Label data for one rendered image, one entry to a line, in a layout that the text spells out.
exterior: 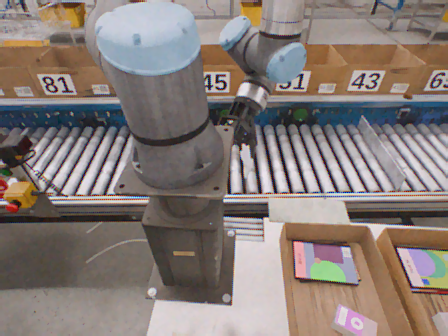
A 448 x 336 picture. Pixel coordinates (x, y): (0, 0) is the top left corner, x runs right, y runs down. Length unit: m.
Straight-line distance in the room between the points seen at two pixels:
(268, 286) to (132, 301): 1.02
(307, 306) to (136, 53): 0.78
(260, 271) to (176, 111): 0.64
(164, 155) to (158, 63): 0.16
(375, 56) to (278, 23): 1.36
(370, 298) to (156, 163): 0.75
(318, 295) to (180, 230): 0.49
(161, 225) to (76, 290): 1.33
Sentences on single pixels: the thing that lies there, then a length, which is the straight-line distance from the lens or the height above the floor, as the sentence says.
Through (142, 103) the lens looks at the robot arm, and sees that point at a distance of 0.44.
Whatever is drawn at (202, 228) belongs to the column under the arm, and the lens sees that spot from 0.63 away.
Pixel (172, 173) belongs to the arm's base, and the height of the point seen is 1.25.
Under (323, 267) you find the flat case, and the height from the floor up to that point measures 0.79.
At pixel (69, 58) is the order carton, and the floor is 0.98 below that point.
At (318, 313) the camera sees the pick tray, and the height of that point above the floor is 0.76.
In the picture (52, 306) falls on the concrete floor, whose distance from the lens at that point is 1.94.
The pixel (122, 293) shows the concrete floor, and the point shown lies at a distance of 1.81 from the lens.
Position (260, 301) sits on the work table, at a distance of 0.90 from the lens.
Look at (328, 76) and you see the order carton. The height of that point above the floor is 0.99.
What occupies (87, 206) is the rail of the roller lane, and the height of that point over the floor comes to 0.72.
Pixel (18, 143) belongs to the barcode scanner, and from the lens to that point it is 1.03.
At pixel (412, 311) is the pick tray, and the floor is 0.82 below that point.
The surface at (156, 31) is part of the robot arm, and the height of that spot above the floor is 1.48.
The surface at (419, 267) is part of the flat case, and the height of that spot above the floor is 0.80.
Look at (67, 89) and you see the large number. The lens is 1.65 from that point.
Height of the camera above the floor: 1.59
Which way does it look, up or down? 43 degrees down
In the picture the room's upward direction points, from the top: straight up
